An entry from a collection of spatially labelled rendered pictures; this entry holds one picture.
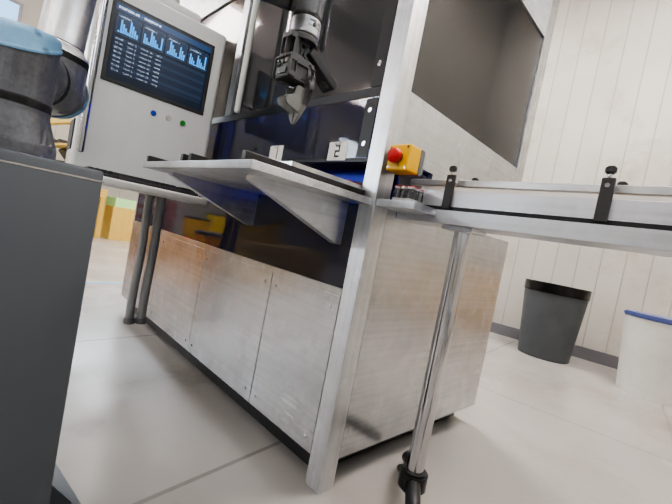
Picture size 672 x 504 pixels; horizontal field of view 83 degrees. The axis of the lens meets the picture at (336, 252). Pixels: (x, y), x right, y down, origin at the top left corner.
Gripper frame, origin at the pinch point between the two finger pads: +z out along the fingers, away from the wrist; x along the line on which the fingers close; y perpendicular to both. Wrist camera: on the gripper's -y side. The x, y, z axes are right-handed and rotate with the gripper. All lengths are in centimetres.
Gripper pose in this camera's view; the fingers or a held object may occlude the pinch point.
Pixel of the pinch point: (295, 120)
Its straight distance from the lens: 105.1
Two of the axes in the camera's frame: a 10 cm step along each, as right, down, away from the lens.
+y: -7.0, -1.1, -7.1
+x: 6.9, 1.6, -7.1
